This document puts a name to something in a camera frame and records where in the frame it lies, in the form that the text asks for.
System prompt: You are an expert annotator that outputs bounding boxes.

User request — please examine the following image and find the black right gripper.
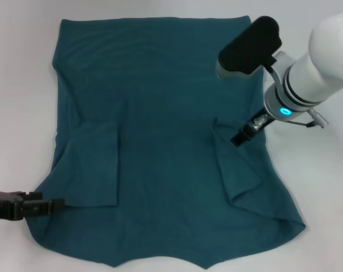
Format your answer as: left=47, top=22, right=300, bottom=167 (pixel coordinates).
left=230, top=111, right=272, bottom=148

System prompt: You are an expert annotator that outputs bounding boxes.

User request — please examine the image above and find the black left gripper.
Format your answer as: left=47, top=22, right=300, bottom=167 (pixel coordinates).
left=0, top=190, right=66, bottom=221

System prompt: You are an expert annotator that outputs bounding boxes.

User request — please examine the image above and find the teal blue t-shirt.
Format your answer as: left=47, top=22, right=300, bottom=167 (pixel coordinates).
left=27, top=15, right=307, bottom=254

